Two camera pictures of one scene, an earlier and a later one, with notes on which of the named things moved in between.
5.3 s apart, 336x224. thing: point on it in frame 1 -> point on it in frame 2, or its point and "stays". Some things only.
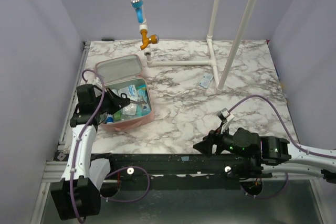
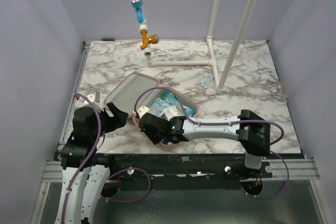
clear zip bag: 130,109 -> 167,111
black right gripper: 213,142 -> 151,131
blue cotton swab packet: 142,94 -> 169,98
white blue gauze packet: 131,92 -> 157,107
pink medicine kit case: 123,73 -> 137,94
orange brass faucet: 154,39 stays
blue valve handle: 137,2 stays
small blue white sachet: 205,81 stays
